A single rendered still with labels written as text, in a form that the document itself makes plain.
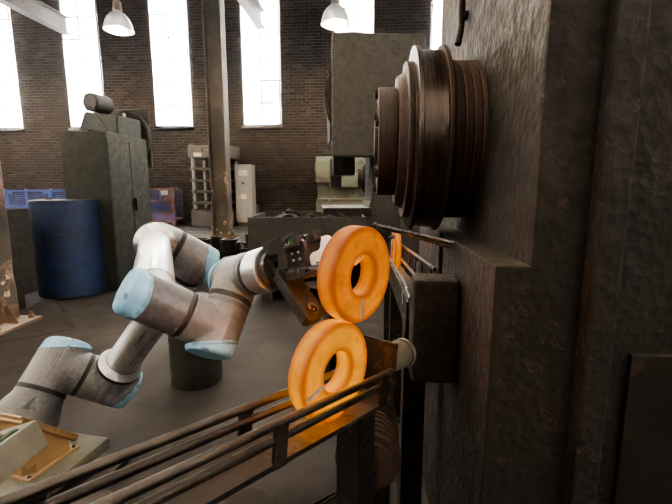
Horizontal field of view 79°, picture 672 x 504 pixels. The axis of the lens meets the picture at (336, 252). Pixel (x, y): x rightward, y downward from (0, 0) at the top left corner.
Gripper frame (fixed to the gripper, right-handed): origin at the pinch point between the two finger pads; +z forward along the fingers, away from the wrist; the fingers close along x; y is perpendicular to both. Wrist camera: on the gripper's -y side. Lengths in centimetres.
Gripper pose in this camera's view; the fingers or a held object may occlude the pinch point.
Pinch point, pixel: (355, 261)
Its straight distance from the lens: 66.7
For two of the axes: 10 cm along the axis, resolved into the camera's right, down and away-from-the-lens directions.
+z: 7.4, -1.8, -6.5
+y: -2.2, -9.8, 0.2
